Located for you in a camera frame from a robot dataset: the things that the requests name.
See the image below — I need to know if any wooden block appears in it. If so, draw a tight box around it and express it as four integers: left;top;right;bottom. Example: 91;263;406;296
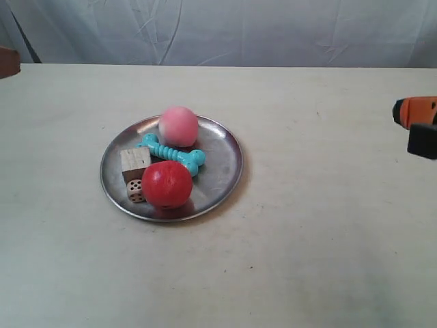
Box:
119;147;152;184

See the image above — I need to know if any wooden die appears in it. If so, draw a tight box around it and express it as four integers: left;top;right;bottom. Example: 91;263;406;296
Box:
126;179;145;203

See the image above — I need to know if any pink peach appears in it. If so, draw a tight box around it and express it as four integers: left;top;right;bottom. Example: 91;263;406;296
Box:
158;106;199;147

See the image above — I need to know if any red apple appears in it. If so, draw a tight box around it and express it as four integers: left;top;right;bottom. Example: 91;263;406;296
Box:
141;161;193;208

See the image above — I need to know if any teal bone toy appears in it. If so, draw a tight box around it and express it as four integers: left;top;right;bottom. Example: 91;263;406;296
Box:
136;133;206;177

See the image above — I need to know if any round metal plate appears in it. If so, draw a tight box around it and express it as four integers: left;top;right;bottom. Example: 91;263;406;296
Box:
100;116;244;222

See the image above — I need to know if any white backdrop cloth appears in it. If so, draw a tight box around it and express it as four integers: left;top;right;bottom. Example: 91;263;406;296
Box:
1;0;436;68

